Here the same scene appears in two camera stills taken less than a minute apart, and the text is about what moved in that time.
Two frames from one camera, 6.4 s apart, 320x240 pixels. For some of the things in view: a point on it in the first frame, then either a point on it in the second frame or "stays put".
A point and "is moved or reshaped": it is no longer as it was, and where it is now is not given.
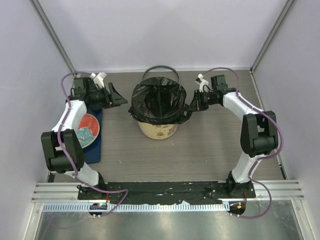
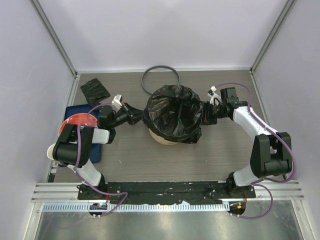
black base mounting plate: [184, 192] stays put
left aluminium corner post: [37, 6] stays put
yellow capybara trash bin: [158, 132] → [161, 139]
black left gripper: [116, 99] → [134, 115]
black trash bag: [159, 100] is moved or reshaped
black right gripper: [196, 105] → [207, 118]
